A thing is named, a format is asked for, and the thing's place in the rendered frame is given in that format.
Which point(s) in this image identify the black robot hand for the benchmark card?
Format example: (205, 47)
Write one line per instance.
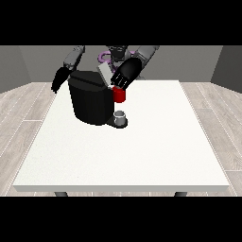
(127, 73)
(60, 78)

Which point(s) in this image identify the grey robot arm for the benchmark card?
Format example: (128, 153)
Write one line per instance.
(74, 57)
(146, 53)

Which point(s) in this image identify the pale grey machine lid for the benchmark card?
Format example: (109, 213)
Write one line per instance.
(104, 72)

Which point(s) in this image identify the red pod holder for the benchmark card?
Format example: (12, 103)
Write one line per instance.
(119, 95)

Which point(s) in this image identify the black coffee machine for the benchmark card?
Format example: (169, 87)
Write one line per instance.
(89, 100)

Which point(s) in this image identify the grey robot trunk purple rings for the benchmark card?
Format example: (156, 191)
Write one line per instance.
(114, 56)

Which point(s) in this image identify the small grey cup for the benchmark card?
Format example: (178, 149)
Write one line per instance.
(120, 117)

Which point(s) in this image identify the dark table leg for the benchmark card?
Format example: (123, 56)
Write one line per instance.
(61, 194)
(181, 194)

